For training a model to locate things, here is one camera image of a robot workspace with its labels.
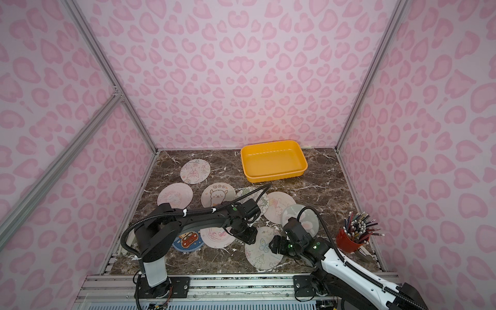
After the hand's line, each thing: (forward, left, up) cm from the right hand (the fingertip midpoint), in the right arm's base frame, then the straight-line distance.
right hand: (276, 250), depth 81 cm
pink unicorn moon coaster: (+22, -1, -1) cm, 22 cm away
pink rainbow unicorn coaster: (+26, +49, -1) cm, 56 cm away
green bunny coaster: (+15, -16, -2) cm, 22 cm away
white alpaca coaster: (+28, +30, -2) cm, 41 cm away
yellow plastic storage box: (+52, -1, -4) cm, 52 cm away
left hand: (+4, +10, -1) cm, 11 cm away
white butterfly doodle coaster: (+42, +44, -1) cm, 61 cm away
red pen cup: (0, -25, +10) cm, 27 cm away
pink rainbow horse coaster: (+5, +26, -1) cm, 26 cm away
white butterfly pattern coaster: (-1, +7, -2) cm, 7 cm away
